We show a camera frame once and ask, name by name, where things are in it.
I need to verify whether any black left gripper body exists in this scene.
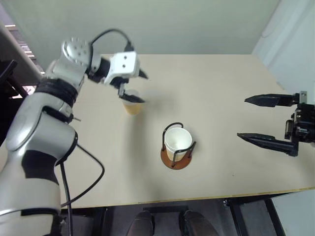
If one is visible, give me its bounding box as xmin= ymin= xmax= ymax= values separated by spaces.
xmin=113 ymin=77 xmax=130 ymax=99

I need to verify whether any black table frame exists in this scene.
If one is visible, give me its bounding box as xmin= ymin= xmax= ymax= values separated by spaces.
xmin=61 ymin=193 xmax=288 ymax=236

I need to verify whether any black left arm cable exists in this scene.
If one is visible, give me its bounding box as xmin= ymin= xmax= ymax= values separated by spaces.
xmin=59 ymin=144 xmax=106 ymax=236

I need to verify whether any white paper cup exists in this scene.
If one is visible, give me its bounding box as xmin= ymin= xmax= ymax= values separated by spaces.
xmin=164 ymin=127 xmax=193 ymax=162

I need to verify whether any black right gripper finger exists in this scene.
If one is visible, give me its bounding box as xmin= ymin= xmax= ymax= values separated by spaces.
xmin=244 ymin=93 xmax=295 ymax=108
xmin=236 ymin=132 xmax=300 ymax=157

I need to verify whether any black wire cup holder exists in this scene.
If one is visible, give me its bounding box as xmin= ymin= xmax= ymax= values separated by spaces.
xmin=160 ymin=121 xmax=197 ymax=171

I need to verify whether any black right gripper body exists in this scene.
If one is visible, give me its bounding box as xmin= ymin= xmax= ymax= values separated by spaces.
xmin=284 ymin=90 xmax=315 ymax=148

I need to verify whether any clear plastic cup with juice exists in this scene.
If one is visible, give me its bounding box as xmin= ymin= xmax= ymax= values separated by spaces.
xmin=121 ymin=88 xmax=146 ymax=116

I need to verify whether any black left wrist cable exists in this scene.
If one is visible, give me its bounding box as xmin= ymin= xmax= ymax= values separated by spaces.
xmin=91 ymin=29 xmax=135 ymax=53

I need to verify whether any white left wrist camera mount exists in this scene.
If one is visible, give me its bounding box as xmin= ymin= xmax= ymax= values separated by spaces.
xmin=102 ymin=51 xmax=140 ymax=86

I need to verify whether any dark rounded shape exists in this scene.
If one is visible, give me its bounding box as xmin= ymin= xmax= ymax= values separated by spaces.
xmin=182 ymin=209 xmax=220 ymax=236
xmin=126 ymin=210 xmax=155 ymax=236

